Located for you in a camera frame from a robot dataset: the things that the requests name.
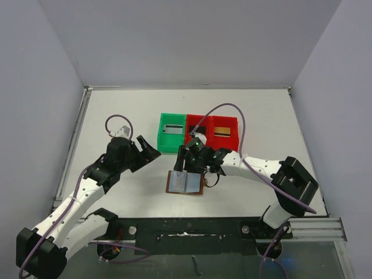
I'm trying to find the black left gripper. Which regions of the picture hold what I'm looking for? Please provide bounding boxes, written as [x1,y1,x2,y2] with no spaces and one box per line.
[118,136,160,172]

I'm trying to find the brown leather card holder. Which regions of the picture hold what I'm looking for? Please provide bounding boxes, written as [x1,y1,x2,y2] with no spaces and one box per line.
[166,170,206,195]

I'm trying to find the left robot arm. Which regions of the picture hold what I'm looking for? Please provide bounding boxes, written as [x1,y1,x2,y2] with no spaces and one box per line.
[16,135,161,278]

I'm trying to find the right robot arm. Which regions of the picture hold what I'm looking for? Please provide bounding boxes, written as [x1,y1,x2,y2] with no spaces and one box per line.
[174,137,319,238]

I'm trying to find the black card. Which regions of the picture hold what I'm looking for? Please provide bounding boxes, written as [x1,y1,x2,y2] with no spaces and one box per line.
[188,126,207,135]

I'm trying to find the green bin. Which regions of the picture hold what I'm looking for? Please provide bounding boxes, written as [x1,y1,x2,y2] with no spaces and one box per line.
[157,113,186,153]

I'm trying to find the red bin right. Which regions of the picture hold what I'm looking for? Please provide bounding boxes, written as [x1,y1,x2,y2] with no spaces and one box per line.
[212,116,239,151]

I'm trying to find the red bin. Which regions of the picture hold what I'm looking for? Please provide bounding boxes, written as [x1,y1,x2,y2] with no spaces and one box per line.
[184,114,213,146]
[212,116,239,151]

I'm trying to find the red bin middle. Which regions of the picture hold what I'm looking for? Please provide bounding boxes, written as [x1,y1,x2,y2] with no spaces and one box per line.
[184,114,213,146]

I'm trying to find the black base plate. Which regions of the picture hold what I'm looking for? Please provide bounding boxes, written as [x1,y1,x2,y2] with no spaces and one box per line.
[97,217,278,255]

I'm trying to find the aluminium left rail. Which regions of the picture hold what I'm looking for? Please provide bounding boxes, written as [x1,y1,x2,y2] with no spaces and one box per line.
[52,87,92,211]

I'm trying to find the aluminium rail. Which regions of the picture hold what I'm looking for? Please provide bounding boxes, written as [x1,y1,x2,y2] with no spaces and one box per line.
[52,87,92,211]
[286,217,347,242]

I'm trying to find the aluminium front rail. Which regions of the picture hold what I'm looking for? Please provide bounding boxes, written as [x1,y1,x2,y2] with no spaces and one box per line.
[286,217,347,242]

